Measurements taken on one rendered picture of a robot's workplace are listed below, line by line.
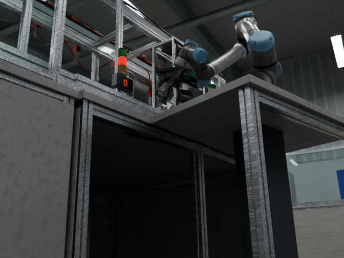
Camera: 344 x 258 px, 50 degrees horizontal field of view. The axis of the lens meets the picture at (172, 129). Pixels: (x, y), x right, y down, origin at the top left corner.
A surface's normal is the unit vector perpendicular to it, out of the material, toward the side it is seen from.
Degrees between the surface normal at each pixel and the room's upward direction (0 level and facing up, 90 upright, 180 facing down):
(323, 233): 90
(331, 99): 90
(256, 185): 90
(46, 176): 90
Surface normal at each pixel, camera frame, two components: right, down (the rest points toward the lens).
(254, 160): -0.75, -0.19
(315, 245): -0.48, -0.27
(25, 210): 0.80, -0.21
